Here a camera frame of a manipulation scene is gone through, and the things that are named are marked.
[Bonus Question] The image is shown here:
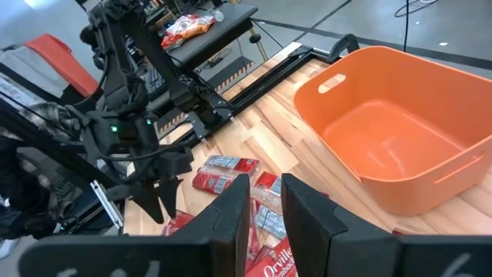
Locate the black table frame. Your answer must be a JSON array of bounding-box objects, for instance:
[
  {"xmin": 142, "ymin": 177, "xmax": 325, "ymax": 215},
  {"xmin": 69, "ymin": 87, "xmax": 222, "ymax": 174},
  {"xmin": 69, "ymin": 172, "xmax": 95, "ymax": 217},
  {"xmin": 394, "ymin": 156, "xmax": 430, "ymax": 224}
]
[{"xmin": 0, "ymin": 36, "xmax": 361, "ymax": 235}]

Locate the grey fabric cover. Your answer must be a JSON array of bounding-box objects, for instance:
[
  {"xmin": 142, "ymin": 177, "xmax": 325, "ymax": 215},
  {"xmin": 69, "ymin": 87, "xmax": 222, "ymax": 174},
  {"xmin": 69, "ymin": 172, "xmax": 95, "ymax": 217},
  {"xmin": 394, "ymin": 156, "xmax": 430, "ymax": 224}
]
[{"xmin": 0, "ymin": 48, "xmax": 72, "ymax": 102}]

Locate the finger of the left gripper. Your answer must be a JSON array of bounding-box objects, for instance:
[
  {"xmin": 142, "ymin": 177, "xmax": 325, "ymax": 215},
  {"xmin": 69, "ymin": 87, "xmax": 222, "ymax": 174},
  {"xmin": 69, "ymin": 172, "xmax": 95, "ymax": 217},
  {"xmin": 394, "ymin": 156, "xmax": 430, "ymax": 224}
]
[
  {"xmin": 132, "ymin": 181, "xmax": 165, "ymax": 225},
  {"xmin": 159, "ymin": 176, "xmax": 184, "ymax": 219}
]

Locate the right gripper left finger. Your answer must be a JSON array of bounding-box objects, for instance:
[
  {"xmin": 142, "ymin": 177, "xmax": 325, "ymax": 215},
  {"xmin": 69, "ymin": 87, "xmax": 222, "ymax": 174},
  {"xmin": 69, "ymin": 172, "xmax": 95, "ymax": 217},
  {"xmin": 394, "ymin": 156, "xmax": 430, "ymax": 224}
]
[{"xmin": 171, "ymin": 174, "xmax": 251, "ymax": 277}]

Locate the black desk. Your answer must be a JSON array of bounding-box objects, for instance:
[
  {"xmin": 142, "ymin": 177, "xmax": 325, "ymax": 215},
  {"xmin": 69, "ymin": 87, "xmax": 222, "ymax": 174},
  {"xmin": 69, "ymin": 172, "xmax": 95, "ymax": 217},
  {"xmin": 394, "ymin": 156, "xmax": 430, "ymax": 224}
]
[{"xmin": 145, "ymin": 2, "xmax": 259, "ymax": 72}]

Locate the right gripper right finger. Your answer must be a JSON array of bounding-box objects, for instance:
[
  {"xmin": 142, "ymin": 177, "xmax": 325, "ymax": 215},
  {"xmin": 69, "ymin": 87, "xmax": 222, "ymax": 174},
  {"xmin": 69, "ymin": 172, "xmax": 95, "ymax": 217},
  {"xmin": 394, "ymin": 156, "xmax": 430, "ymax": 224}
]
[{"xmin": 281, "ymin": 172, "xmax": 401, "ymax": 277}]

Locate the white metal strip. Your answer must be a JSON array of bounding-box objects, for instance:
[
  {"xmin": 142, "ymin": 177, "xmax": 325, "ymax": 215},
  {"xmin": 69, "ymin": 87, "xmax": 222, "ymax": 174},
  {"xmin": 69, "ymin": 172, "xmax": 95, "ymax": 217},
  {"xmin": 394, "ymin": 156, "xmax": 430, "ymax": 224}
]
[{"xmin": 89, "ymin": 179, "xmax": 125, "ymax": 229}]

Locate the orange snack bag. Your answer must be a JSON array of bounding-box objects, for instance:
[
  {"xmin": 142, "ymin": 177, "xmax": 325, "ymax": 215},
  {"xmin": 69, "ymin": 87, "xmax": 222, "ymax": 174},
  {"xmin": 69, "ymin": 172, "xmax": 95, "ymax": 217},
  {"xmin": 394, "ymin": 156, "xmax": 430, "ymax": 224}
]
[{"xmin": 160, "ymin": 14, "xmax": 216, "ymax": 50}]

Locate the long black floor cable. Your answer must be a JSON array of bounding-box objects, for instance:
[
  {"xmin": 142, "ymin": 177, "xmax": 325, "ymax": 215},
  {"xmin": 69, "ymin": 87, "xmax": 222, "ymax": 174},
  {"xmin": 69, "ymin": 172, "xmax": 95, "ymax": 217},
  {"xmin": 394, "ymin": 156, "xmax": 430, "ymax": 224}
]
[{"xmin": 402, "ymin": 0, "xmax": 411, "ymax": 53}]

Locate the black table clamp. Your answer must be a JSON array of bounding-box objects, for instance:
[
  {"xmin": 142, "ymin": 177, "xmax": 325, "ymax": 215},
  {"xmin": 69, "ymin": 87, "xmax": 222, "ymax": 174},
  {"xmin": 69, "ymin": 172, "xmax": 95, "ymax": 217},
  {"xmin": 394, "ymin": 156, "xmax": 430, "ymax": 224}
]
[{"xmin": 329, "ymin": 33, "xmax": 361, "ymax": 63}]

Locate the orange plastic basket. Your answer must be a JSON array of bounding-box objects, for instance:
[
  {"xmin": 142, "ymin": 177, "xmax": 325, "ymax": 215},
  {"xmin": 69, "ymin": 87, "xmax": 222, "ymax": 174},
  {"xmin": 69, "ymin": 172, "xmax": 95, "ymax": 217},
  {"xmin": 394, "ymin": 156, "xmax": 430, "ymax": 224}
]
[{"xmin": 294, "ymin": 45, "xmax": 492, "ymax": 216}]

